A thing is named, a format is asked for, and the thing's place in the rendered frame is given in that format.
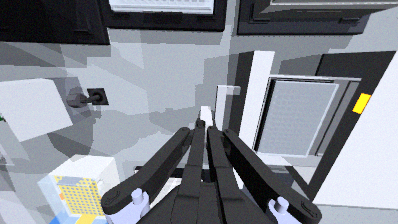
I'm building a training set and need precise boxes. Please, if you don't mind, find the dark grey bench mat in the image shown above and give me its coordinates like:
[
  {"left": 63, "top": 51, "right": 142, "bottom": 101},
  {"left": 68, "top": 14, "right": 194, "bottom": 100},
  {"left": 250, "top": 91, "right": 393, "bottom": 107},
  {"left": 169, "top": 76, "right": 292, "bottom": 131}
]
[{"left": 0, "top": 0, "right": 398, "bottom": 224}]

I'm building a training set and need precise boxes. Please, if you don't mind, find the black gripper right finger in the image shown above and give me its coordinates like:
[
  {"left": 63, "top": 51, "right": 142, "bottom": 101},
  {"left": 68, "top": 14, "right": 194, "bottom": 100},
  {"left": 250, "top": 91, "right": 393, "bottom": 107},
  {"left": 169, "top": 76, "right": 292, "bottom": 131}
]
[{"left": 205, "top": 106, "right": 322, "bottom": 224}]

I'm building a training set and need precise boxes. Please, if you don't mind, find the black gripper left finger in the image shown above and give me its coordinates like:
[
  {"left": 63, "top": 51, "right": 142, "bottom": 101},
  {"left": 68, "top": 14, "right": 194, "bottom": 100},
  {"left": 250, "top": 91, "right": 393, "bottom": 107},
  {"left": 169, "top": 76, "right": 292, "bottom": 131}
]
[{"left": 100, "top": 106, "right": 206, "bottom": 224}]

